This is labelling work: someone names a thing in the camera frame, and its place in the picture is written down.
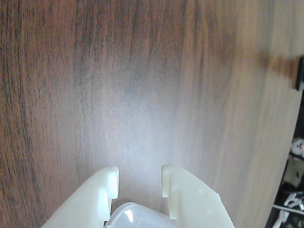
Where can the clear plastic container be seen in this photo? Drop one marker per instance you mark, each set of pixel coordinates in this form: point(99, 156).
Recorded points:
point(137, 217)

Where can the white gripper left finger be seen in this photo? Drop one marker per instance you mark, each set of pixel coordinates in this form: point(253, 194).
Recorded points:
point(90, 199)

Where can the black pole stand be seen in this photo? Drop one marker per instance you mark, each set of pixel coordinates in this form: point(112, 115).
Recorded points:
point(300, 73)

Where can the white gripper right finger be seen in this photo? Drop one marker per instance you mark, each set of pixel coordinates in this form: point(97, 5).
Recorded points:
point(194, 202)

